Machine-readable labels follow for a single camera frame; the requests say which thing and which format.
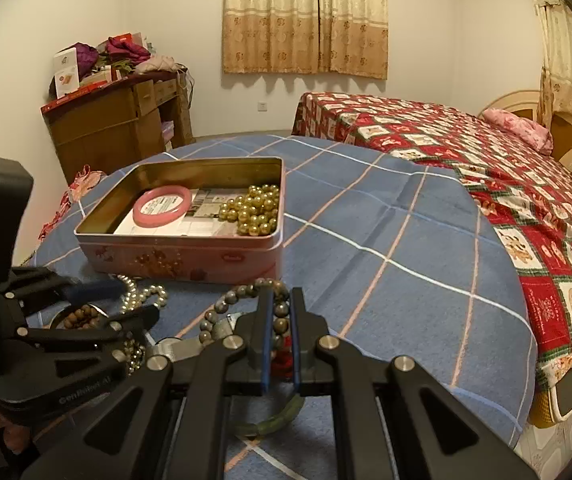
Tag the white picture box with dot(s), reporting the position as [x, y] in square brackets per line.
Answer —
[65, 72]

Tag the long red flat box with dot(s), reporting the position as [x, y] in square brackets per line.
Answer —
[65, 101]

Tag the red and cream box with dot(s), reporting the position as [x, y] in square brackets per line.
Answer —
[98, 77]

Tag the green cloth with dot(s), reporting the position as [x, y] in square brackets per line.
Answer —
[121, 67]

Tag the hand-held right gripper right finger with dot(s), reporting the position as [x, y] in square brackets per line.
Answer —
[296, 355]

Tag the lilac storage box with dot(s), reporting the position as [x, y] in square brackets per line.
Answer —
[167, 132]

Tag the pink bangle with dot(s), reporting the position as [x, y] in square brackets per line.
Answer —
[155, 221]

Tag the red and white box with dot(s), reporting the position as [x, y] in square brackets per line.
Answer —
[128, 39]

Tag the pink pillow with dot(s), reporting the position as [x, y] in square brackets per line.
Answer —
[521, 127]

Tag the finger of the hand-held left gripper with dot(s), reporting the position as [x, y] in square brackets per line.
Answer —
[95, 290]
[135, 321]

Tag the brown wooden cabinet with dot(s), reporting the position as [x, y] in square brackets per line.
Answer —
[100, 130]

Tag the pink tin box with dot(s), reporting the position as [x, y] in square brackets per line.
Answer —
[165, 260]

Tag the pale pink cloth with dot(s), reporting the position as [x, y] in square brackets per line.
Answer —
[155, 64]

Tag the maroon cloth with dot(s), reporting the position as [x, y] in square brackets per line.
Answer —
[125, 49]

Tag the bed with red patterned cover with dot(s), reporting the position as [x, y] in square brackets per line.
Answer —
[516, 185]

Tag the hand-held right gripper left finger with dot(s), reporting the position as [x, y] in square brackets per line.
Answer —
[266, 350]

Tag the green jade bangle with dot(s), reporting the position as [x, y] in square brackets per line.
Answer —
[266, 427]

